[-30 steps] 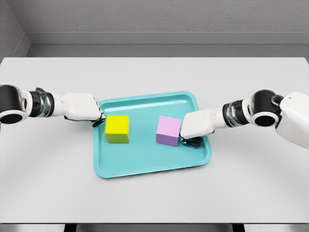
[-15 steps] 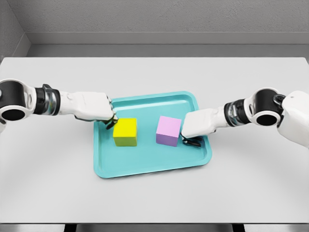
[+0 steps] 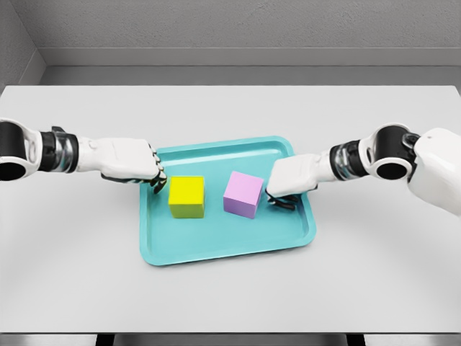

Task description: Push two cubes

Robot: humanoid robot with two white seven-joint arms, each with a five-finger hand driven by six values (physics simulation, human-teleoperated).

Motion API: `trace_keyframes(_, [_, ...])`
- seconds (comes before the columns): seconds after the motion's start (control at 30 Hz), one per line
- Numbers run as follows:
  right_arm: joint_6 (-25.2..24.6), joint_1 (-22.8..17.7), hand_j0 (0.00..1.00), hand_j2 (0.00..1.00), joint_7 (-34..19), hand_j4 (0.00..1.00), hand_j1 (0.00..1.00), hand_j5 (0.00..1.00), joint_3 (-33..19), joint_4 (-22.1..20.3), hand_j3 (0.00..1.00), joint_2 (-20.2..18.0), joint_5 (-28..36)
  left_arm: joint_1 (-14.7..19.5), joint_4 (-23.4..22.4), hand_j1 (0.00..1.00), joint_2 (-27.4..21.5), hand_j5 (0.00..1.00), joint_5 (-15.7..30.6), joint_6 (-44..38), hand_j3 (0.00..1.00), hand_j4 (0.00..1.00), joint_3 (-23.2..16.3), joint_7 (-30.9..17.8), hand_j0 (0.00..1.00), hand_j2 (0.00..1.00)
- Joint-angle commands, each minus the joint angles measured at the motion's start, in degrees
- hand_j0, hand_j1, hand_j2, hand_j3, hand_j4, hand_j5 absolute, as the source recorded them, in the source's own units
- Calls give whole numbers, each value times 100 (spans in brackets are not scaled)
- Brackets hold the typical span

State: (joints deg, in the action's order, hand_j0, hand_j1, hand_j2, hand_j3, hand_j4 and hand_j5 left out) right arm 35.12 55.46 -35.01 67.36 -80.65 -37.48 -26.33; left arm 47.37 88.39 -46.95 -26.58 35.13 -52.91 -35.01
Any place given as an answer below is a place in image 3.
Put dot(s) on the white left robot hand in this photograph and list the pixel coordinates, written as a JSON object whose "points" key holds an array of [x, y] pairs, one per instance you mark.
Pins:
{"points": [[129, 158]]}

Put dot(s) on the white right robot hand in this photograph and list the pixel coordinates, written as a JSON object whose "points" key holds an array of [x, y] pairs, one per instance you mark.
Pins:
{"points": [[288, 176]]}

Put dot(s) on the pink cube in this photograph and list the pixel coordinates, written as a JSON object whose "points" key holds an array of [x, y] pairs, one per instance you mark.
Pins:
{"points": [[242, 194]]}

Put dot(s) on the yellow cube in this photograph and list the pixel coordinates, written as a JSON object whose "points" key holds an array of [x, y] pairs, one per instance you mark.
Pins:
{"points": [[186, 196]]}

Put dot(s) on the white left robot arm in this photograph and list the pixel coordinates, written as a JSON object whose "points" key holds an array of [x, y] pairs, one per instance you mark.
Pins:
{"points": [[54, 151]]}

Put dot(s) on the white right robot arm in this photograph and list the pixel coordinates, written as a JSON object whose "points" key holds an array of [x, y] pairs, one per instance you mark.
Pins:
{"points": [[396, 158]]}

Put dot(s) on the teal tray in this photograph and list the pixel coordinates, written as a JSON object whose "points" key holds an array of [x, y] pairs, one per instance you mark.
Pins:
{"points": [[223, 234]]}

